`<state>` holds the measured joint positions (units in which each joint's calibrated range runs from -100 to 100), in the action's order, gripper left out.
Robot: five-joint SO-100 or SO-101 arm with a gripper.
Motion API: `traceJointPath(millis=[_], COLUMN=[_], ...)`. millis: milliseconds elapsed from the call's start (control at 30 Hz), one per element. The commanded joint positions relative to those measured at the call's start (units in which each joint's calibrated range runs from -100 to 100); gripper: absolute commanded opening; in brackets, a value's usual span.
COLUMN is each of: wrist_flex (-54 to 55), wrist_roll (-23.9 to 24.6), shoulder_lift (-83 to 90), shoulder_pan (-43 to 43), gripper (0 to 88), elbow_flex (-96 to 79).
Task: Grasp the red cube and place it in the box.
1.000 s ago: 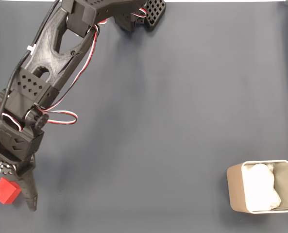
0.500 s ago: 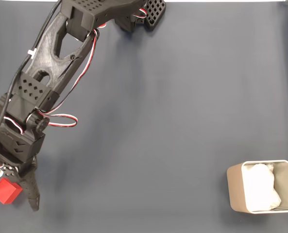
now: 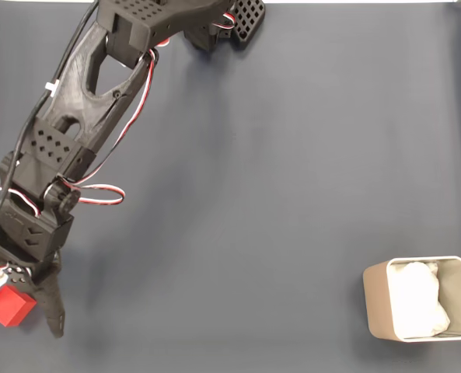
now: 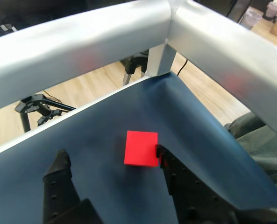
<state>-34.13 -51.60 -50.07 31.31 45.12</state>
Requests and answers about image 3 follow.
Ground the red cube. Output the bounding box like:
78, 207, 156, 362
0, 285, 37, 328

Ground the beige open-top box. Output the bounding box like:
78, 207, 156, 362
361, 255, 461, 343

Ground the dark grey table mat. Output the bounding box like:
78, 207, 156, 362
0, 2, 461, 373

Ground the white crumpled paper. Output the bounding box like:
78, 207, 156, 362
387, 262, 452, 340

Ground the red white black servo wire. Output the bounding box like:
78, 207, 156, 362
214, 12, 238, 31
58, 50, 158, 206
0, 186, 41, 218

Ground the black camera cable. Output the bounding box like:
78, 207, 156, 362
0, 0, 100, 266

